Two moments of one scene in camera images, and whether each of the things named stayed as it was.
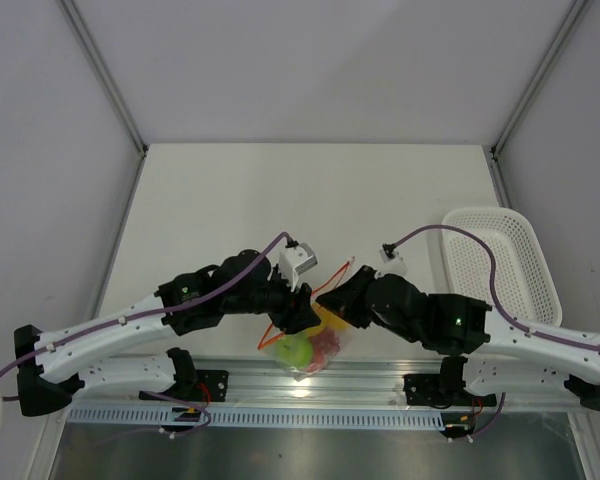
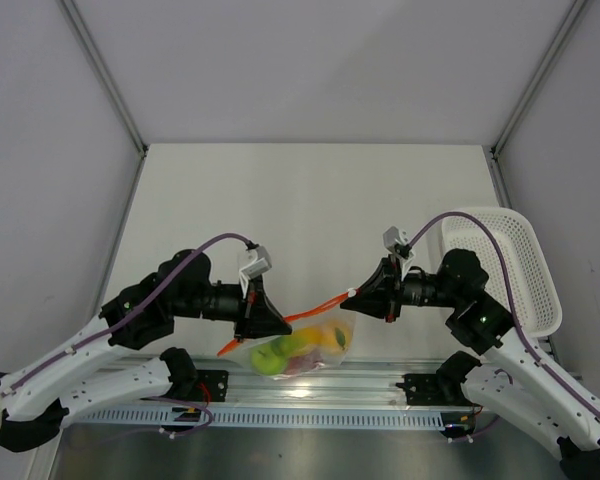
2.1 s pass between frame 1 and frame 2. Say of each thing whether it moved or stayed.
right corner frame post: stayed
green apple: moved
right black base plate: stayed
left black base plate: stayed
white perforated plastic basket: stayed
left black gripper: moved
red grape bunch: moved
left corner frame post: stayed
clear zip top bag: moved
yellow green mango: moved
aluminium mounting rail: stayed
